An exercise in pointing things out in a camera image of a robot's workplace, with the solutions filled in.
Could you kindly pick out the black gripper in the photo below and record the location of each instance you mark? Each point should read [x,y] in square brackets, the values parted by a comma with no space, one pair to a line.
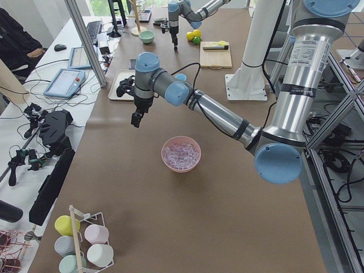
[141,102]
[173,30]

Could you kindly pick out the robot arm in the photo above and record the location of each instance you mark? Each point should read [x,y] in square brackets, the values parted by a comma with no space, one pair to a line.
[183,9]
[276,148]

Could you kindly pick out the wooden cup stand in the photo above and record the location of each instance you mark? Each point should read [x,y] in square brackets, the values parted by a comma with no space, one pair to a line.
[134,14]

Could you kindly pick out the clear ice cubes pile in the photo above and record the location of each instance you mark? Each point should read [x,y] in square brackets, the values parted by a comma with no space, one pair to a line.
[180,156]

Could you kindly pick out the white cup rack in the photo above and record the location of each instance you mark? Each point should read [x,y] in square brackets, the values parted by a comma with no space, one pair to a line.
[84,242]

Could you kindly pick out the upper whole yellow lemon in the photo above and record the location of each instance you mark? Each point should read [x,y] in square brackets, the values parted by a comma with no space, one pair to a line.
[190,36]

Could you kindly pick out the whole yellow lemon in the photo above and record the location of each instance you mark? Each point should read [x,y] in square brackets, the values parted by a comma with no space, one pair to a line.
[190,36]
[197,33]

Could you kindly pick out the green lime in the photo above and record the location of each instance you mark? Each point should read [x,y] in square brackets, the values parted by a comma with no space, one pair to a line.
[196,40]

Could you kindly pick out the lower whole yellow lemon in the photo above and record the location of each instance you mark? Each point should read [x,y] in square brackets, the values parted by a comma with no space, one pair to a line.
[197,33]

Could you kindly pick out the mint green bowl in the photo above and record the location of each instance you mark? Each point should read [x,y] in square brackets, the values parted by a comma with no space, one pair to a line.
[147,36]

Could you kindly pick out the steel muddler black tip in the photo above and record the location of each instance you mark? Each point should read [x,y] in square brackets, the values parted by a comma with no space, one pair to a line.
[215,48]

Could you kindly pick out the cream rabbit tray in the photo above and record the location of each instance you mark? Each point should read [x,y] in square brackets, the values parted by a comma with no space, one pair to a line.
[116,92]

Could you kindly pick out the bamboo cutting board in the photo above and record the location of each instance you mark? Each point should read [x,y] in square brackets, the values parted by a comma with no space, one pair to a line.
[215,59]

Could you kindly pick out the pink bowl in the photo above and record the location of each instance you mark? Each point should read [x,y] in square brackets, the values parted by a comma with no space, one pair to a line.
[179,139]

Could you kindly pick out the upper teach pendant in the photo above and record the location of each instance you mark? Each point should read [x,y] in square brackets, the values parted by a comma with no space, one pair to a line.
[65,84]

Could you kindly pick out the seated person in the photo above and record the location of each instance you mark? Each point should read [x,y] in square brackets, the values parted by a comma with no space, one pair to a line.
[20,52]

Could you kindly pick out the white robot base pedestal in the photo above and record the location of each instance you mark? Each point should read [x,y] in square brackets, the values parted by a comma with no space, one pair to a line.
[248,81]

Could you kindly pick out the aluminium frame post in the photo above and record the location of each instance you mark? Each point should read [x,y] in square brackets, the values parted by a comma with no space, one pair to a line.
[78,21]

